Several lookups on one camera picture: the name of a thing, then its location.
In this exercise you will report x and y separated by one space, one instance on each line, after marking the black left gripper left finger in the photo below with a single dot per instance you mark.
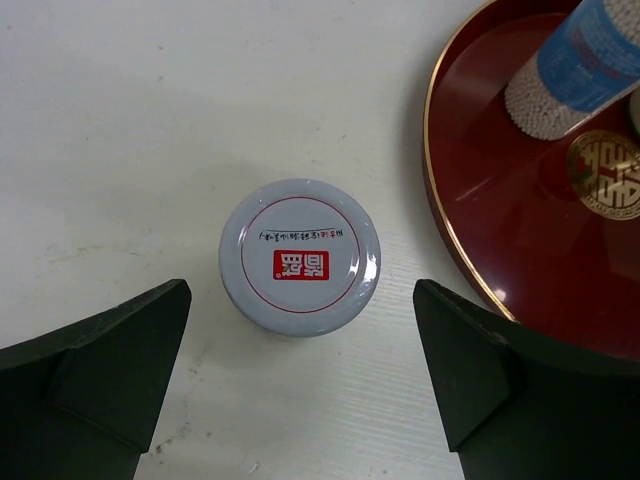
83 401

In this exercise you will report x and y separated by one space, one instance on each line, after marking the blue label toothpick container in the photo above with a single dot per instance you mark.
590 61

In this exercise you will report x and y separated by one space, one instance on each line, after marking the round red lacquer tray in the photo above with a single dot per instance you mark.
546 232

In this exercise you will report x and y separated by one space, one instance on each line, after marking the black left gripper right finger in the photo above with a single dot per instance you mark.
517 404

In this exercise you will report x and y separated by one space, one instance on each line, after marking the grey lidded condiment jar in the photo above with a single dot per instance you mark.
299 258

